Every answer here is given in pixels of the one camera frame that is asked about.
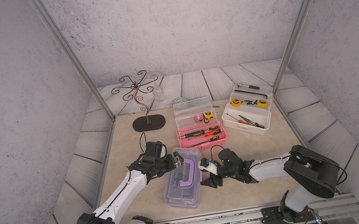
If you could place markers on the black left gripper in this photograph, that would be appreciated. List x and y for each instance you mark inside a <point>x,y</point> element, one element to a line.
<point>172,164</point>

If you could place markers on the right aluminium frame post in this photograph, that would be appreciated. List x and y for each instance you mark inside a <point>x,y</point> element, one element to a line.
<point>291,44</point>

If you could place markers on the purple toolbox with clear lid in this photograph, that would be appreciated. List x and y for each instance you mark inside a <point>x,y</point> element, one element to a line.
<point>183,184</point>

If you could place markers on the yellow tape measure right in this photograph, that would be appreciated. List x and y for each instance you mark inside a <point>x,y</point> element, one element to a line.
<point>263,104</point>

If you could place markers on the long black hex key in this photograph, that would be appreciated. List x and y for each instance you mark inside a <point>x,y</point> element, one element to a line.
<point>265,96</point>

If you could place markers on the clear glass bottle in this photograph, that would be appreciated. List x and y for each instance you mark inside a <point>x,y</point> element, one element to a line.
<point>158,93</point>

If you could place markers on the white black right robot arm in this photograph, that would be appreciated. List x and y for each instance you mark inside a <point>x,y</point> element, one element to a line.
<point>315,174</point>

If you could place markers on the pink toolbox with clear lid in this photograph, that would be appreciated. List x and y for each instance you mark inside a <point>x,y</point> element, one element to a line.
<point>184,114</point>

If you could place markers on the small yellow black screwdriver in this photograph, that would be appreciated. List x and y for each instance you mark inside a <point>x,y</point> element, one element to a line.
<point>210,140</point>

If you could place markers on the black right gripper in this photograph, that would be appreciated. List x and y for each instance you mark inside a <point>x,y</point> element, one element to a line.
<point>211,181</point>

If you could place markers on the black silver ratchet tool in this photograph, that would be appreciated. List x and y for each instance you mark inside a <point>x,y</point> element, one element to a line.
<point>248,86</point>

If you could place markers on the pliers in white box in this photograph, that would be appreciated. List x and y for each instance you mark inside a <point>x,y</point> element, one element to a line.
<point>246,121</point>

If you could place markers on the left aluminium frame post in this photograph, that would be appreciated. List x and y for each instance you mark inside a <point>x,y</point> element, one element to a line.
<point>50,24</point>

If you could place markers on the yellow tape measure left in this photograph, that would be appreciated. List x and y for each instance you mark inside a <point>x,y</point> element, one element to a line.
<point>236,102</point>

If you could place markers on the yellow tape measure pink box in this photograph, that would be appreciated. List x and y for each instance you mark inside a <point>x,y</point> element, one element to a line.
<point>209,115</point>

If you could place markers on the orange handle screwdriver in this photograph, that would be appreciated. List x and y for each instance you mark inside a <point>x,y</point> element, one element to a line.
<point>210,133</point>

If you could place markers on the white open toolbox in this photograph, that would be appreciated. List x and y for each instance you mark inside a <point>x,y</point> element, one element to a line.
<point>249,109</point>

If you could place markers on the aluminium frame post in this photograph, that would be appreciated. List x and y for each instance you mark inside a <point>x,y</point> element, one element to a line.
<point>50,24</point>
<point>291,44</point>

